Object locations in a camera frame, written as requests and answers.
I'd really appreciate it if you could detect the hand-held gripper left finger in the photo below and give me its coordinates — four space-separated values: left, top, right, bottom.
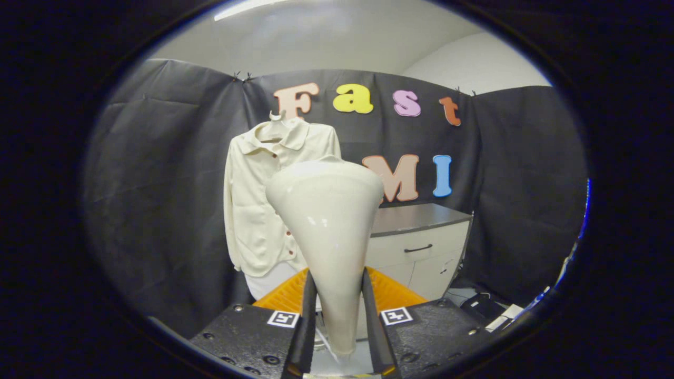
190 267 318 379

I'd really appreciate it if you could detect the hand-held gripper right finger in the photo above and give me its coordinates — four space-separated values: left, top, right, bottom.
362 266 498 377

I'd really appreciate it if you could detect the white garment steamer nozzle with hose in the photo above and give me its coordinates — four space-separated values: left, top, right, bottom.
265 155 385 358

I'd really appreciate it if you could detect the cream button-up shirt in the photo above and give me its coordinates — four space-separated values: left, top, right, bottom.
223 117 343 278

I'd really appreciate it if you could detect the cream plastic clothes hanger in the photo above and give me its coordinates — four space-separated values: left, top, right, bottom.
258 109 288 144

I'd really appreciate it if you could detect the grey and beige cabinet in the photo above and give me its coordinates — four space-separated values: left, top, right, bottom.
358 203 473 302

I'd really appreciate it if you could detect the small white box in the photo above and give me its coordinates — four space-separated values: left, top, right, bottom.
484 304 524 332

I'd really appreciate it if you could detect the black backdrop cloth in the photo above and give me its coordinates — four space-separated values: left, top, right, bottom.
82 58 589 337

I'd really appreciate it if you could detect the ceiling light strip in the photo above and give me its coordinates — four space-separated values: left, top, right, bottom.
213 0 290 22

